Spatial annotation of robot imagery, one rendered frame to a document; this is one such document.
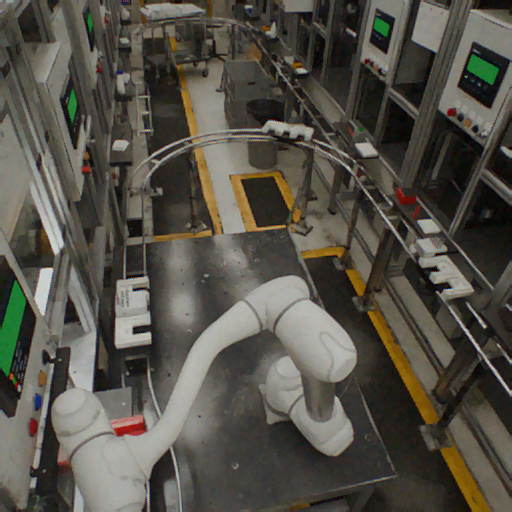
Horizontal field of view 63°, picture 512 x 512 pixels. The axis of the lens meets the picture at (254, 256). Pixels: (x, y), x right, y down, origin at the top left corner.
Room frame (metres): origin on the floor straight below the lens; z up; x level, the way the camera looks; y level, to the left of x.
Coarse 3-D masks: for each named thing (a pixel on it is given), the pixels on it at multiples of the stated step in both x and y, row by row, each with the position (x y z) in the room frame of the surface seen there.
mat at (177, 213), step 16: (160, 48) 7.67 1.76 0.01; (176, 48) 7.71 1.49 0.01; (144, 64) 6.85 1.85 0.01; (144, 80) 6.19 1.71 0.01; (160, 80) 6.21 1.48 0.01; (176, 80) 6.24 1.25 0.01; (160, 96) 5.63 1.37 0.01; (176, 96) 5.66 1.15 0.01; (160, 112) 5.13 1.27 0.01; (176, 112) 5.15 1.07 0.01; (192, 112) 5.19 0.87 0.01; (160, 128) 4.69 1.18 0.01; (176, 128) 4.71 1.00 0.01; (192, 128) 4.73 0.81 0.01; (160, 144) 4.30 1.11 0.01; (160, 160) 3.95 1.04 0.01; (176, 160) 3.97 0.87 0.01; (160, 176) 3.64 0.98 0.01; (176, 176) 3.65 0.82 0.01; (208, 176) 3.69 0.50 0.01; (176, 192) 3.37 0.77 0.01; (208, 192) 3.40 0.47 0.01; (160, 208) 3.11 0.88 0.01; (176, 208) 3.12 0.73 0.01; (208, 208) 3.14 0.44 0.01; (160, 224) 2.87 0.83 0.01; (176, 224) 2.88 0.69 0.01; (208, 224) 2.90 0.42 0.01; (160, 240) 2.66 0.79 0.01
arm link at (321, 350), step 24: (288, 312) 0.69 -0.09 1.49; (312, 312) 0.69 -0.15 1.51; (288, 336) 0.64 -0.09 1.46; (312, 336) 0.62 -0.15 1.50; (336, 336) 0.62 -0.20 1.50; (312, 360) 0.58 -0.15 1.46; (336, 360) 0.57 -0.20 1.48; (312, 384) 0.63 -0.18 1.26; (312, 408) 0.66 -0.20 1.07; (336, 408) 0.72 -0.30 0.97; (312, 432) 0.66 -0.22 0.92; (336, 432) 0.66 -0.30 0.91
